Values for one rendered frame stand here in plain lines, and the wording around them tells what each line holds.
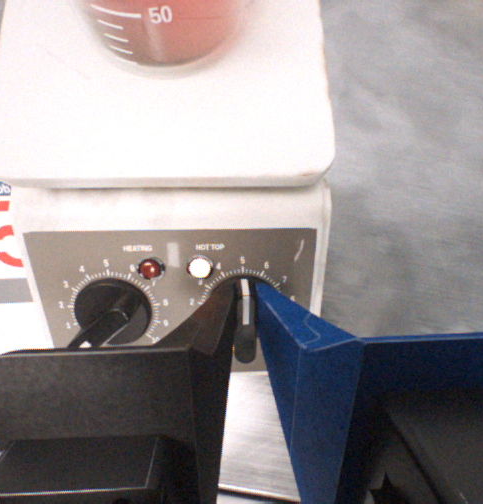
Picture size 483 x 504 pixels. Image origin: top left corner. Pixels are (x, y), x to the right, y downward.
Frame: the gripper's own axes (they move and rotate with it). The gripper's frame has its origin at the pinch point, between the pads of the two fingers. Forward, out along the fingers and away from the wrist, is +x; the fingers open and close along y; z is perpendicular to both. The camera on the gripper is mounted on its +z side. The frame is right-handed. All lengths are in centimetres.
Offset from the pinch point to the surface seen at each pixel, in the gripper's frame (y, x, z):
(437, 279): -13.1, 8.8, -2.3
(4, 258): 13.5, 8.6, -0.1
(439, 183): -14.5, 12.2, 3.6
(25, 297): 12.7, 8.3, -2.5
